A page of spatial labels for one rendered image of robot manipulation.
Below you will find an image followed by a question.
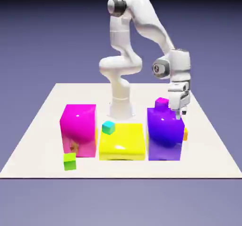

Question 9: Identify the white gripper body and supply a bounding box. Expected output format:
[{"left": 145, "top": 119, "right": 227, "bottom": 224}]
[{"left": 167, "top": 89, "right": 191, "bottom": 112}]

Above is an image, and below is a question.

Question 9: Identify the small magenta cube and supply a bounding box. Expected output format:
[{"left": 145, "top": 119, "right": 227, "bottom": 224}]
[{"left": 155, "top": 97, "right": 170, "bottom": 112}]

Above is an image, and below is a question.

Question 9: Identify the small cyan cube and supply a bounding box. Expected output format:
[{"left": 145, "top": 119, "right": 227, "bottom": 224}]
[{"left": 101, "top": 121, "right": 116, "bottom": 135}]

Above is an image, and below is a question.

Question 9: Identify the small green cube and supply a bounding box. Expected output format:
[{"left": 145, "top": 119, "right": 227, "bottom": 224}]
[{"left": 63, "top": 152, "right": 77, "bottom": 171}]

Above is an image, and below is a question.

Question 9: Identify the large purple box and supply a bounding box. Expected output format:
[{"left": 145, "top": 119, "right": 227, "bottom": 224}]
[{"left": 147, "top": 107, "right": 185, "bottom": 162}]

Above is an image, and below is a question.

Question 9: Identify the large yellow box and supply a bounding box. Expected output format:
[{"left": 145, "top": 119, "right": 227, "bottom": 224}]
[{"left": 99, "top": 123, "right": 146, "bottom": 161}]

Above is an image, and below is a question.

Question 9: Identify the large magenta box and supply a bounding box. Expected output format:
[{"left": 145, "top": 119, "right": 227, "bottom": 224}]
[{"left": 60, "top": 104, "right": 97, "bottom": 158}]

